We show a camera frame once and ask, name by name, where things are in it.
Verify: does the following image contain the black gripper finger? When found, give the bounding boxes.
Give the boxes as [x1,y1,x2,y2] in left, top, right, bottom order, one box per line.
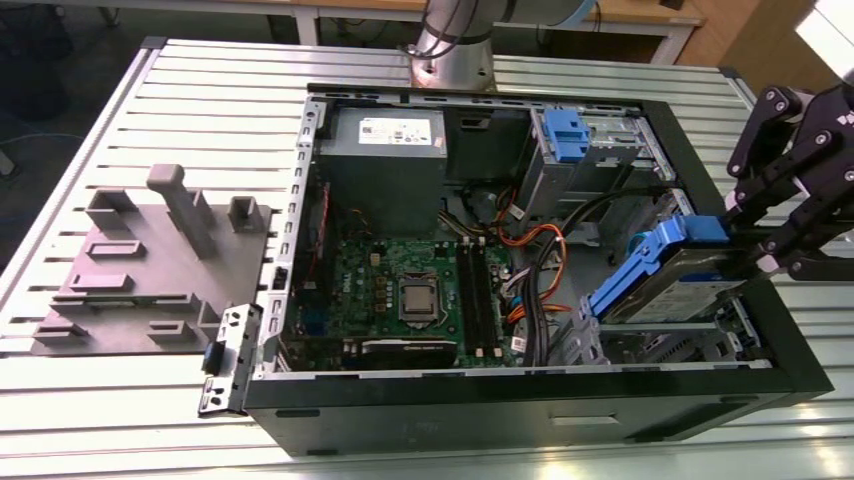
[750,168,854,282]
[723,84,845,241]

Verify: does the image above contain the hard disk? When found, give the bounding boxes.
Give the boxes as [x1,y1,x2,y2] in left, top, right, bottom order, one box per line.
[587,214,759,326]

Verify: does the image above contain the metal disk bay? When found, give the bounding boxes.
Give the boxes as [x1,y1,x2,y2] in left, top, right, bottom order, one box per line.
[577,294,766,366]

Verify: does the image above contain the brown cabinet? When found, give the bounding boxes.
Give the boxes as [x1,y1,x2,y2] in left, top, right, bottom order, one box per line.
[677,0,854,129]

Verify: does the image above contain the wooden desk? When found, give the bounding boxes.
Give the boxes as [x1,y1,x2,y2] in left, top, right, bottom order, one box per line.
[292,0,709,66]

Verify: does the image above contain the blue optical drive latch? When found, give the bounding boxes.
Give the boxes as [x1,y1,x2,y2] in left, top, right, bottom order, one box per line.
[543,107,593,164]

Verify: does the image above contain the grey metal drive cage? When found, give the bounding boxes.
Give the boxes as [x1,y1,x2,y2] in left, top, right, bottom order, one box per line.
[517,104,675,221]

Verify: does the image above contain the black RAM slot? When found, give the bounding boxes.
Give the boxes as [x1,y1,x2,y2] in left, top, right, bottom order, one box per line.
[465,238,491,358]
[457,238,483,358]

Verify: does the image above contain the grey power supply unit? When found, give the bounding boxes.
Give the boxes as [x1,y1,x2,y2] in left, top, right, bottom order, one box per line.
[312,107,450,241]

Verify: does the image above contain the silver CPU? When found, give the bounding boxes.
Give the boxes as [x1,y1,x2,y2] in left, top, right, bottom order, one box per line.
[398,283,443,315]

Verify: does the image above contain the CPU socket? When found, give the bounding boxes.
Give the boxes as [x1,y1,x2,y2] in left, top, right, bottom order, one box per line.
[393,271,453,332]

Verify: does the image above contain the black PC case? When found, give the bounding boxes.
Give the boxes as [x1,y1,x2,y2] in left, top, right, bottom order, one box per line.
[240,82,836,457]

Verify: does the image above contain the black graphics card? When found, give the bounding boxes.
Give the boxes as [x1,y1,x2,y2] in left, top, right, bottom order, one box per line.
[346,335,463,372]

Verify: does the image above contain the green motherboard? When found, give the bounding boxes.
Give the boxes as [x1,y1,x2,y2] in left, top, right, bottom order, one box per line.
[283,237,529,371]

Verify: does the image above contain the grey parts rack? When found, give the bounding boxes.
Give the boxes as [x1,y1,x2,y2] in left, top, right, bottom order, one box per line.
[30,163,279,357]

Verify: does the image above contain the orange wire bundle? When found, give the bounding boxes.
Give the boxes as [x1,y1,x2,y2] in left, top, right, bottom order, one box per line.
[497,222,575,331]

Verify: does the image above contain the black cable bundle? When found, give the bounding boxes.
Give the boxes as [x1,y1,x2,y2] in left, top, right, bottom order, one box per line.
[517,184,673,369]

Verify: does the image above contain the yellow black power wires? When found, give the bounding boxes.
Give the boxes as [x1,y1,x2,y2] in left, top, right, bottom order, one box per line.
[437,207,510,246]

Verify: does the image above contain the silver expansion slot bracket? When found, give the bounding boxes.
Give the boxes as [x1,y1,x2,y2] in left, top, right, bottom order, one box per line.
[198,302,263,419]

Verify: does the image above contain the blue black bracket latch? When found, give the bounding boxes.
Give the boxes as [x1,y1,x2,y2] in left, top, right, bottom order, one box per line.
[203,341,228,375]

